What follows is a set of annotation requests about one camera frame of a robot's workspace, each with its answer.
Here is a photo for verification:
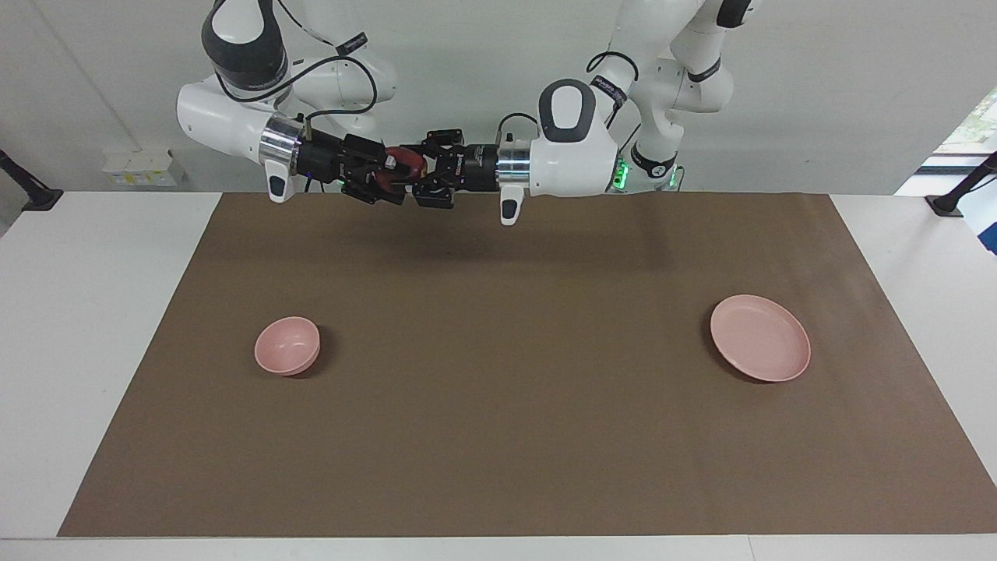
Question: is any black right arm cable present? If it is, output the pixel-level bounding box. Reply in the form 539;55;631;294
214;0;381;139

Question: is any blue and white object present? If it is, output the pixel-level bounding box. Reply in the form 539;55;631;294
964;199;997;256

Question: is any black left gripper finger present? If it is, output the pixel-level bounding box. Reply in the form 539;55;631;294
413;128;467;161
411;180;457;210

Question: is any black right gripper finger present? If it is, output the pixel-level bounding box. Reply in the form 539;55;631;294
342;182;407;206
346;135;408;167

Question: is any window with green view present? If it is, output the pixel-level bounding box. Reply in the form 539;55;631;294
919;84;997;176

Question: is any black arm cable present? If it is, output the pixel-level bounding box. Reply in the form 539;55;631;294
498;51;641;149
214;0;381;139

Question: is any black camera stand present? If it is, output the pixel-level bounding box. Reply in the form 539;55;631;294
925;152;997;217
0;150;64;212

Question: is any dark red apple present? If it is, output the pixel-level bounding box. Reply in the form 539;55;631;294
378;146;428;194

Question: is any brown table mat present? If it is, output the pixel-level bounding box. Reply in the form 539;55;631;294
58;192;997;538

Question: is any pink bowl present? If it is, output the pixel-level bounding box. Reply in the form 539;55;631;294
254;316;322;377

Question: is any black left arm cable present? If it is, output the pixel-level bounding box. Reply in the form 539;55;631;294
498;51;641;149

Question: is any pink plate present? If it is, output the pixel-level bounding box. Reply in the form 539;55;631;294
710;295;812;383

